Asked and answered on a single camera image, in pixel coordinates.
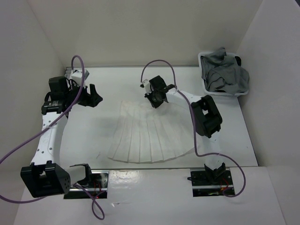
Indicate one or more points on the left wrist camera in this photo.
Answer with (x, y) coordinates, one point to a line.
(76, 76)

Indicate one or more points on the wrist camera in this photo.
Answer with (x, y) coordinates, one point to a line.
(76, 76)
(146, 85)

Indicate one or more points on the white laundry basket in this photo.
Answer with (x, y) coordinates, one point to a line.
(203, 84)

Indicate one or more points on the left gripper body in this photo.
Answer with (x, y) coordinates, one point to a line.
(83, 99)

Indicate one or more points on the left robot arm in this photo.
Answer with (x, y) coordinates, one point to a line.
(44, 176)

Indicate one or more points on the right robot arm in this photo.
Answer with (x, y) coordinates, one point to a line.
(206, 121)

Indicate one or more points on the white pleated skirt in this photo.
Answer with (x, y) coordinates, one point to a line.
(148, 135)

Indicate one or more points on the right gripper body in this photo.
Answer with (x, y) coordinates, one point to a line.
(153, 98)

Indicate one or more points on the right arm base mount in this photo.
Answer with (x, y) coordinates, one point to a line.
(202, 187)

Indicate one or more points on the grey skirt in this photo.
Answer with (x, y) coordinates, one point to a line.
(222, 72)

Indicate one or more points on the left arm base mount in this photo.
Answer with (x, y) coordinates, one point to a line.
(97, 187)

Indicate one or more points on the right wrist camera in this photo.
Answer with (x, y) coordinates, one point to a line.
(146, 85)

